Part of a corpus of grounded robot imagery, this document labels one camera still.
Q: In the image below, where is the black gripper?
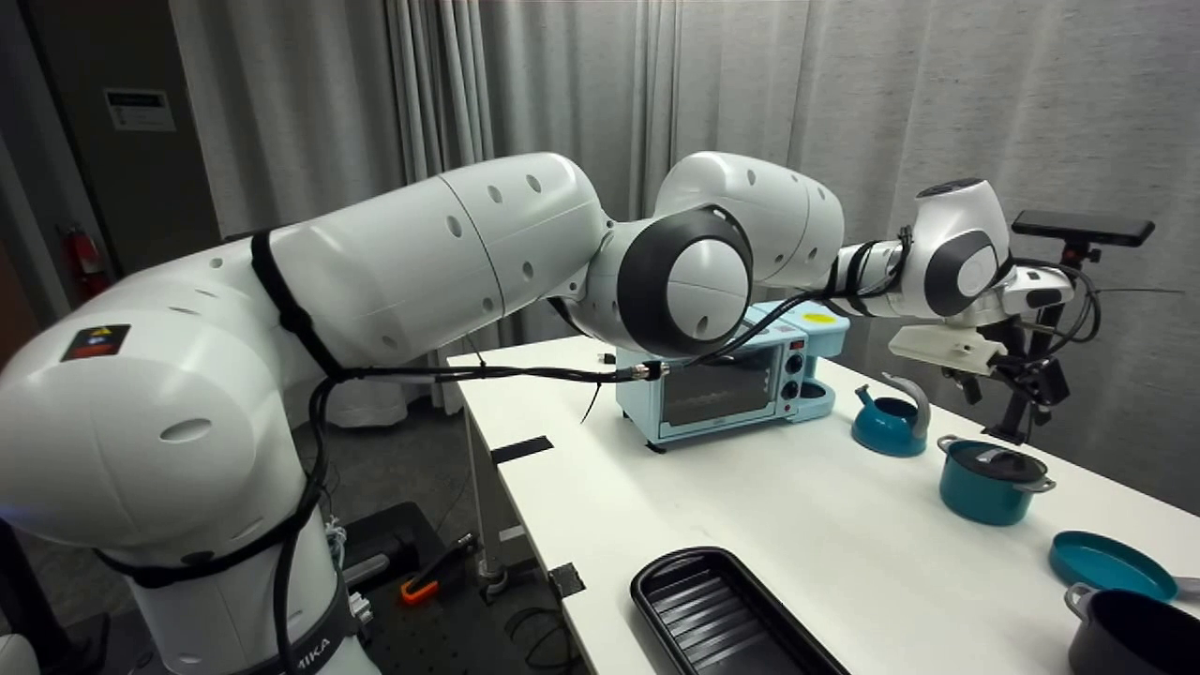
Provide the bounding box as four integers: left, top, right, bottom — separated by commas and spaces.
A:
956, 316, 1078, 411

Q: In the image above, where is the black floor platform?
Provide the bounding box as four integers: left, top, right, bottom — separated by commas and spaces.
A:
338, 499, 596, 675

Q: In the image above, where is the teal frying pan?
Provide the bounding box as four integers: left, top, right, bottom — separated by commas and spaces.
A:
1046, 529, 1200, 608

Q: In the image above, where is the black camera on stand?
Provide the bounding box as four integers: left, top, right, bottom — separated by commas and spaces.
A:
983, 208, 1158, 448

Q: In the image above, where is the red wall-mounted object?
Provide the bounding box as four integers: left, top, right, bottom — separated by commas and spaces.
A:
56, 224, 113, 304

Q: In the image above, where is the orange handled clamp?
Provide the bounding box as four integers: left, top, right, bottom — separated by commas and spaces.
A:
396, 529, 483, 613

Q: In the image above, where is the teal kettle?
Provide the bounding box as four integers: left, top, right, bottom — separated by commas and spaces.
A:
853, 368, 939, 463

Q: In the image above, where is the teal pot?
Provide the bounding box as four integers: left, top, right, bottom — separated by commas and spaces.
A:
934, 432, 1061, 529

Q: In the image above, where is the black grill tray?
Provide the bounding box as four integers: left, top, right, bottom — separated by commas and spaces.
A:
627, 546, 857, 675

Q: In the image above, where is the grey curtain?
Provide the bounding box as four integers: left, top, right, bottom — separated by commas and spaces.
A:
166, 0, 1200, 503

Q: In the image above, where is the light blue toaster oven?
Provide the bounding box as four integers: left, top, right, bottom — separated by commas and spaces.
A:
611, 298, 857, 456

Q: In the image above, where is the black tape strip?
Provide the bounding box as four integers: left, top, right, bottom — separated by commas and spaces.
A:
487, 432, 556, 468
544, 562, 588, 599

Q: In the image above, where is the black pot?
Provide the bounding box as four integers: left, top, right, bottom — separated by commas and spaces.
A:
1061, 582, 1200, 675

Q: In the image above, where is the metal table leg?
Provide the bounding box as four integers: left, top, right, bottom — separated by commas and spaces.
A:
461, 411, 511, 596

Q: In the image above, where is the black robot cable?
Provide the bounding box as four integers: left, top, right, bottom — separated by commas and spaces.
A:
266, 241, 912, 675

